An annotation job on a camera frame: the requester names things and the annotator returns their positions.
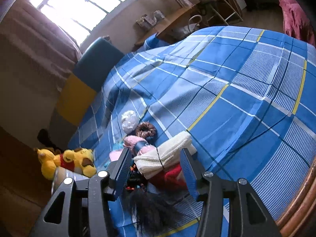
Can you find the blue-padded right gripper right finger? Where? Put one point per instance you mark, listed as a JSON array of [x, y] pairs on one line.
[[248, 215]]

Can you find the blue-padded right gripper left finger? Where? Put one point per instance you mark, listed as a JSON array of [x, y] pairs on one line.
[[79, 203]]

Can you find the black toy with orange dots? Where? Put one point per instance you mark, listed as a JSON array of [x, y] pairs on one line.
[[135, 180]]

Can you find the blue plush doll pink skirt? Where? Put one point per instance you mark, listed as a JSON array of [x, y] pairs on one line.
[[114, 154]]

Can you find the white towel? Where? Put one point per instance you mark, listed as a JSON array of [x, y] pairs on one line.
[[165, 156]]

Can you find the white fluffy pompom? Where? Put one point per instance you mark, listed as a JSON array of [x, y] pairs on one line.
[[129, 121]]

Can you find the brown hair scrunchie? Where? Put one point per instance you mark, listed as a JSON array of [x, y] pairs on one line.
[[145, 130]]

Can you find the yellow giraffe plush toy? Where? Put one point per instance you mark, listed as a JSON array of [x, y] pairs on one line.
[[80, 160]]

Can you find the brown wooden wardrobe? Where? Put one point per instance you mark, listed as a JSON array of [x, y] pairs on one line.
[[24, 190]]

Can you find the black hair wig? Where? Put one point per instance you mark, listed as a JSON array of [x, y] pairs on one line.
[[153, 213]]

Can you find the blue plaid bed sheet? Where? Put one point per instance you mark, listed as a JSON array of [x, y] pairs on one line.
[[245, 95]]

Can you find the grey yellow blue headboard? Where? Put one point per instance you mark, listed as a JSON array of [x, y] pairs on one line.
[[80, 89]]

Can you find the pinkish window curtain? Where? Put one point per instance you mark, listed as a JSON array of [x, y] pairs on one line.
[[41, 40]]

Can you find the wooden desk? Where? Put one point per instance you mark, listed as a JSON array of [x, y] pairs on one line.
[[177, 19]]

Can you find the pink blanket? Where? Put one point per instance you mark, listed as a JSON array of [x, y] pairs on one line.
[[296, 23]]

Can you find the white folding stool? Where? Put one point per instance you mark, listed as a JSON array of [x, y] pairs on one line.
[[219, 12]]

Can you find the wooden bed frame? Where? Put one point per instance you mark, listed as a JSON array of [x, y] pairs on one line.
[[300, 208]]

